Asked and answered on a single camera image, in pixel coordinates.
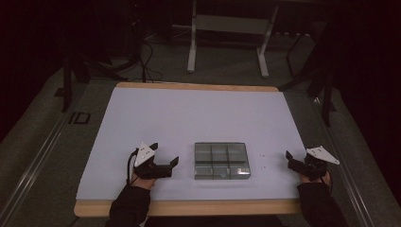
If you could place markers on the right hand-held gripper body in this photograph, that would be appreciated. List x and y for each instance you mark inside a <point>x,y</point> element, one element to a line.
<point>315,168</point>

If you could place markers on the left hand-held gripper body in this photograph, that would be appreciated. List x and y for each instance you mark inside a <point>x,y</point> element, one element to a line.
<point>143,154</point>

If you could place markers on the clear plastic compartment box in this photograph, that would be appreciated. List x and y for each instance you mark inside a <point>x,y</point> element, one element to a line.
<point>221,160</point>

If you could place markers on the person's right hand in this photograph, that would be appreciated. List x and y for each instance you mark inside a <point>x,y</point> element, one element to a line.
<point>326,179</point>

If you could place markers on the person's left hand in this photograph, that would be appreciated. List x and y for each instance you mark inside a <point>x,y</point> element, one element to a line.
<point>144,183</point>

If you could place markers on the wooden table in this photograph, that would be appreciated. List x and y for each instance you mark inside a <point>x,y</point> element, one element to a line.
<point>189,208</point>

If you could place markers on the white table mat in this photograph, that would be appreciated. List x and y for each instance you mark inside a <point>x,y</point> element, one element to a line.
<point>195,116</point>

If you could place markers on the black tripod stand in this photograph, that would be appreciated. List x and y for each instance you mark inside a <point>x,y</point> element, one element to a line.
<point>327,101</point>
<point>67,85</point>

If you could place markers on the metal floor rail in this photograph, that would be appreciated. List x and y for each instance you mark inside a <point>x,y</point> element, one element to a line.
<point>34,164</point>
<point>343,164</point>

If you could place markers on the white metal desk frame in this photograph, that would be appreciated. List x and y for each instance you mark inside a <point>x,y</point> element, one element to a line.
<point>233,24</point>

